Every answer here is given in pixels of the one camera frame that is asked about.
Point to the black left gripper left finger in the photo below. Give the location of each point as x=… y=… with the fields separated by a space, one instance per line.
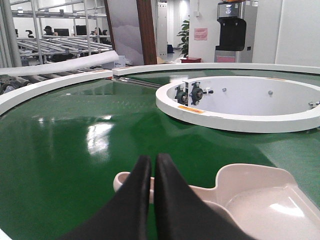
x=124 y=217

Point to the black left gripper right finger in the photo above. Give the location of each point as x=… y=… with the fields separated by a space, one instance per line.
x=180 y=214

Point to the beige plastic dustpan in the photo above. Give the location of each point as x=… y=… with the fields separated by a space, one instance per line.
x=265 y=202

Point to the green bearing block left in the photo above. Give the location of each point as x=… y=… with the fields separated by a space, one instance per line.
x=181 y=95

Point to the green bearing block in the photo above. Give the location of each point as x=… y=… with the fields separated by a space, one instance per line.
x=181 y=95
x=197 y=93

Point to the green bearing block right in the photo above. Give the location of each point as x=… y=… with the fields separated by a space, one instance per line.
x=197 y=93

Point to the red low box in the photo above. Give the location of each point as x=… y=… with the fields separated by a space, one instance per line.
x=191 y=60

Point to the white foam roll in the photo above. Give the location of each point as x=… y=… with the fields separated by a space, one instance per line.
x=62 y=66

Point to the green potted plant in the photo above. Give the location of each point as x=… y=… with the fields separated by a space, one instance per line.
x=184 y=38

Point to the black water dispenser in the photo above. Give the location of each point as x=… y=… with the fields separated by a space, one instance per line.
x=237 y=21

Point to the metal roller rack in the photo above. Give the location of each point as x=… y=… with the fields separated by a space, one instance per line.
x=46 y=31

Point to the brown wooden pillar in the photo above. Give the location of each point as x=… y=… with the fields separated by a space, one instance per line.
x=146 y=27

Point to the white inner ring guard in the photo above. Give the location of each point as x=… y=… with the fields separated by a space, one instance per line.
x=245 y=104

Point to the white outer guard rail right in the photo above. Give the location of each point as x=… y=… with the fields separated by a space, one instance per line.
x=216 y=65

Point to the white guard rail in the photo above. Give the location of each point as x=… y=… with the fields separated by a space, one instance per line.
x=216 y=65
x=15 y=97

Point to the white outer guard rail left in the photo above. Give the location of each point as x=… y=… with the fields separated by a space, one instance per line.
x=15 y=97

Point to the pink wall notice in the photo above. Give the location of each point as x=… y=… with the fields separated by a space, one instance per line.
x=201 y=34

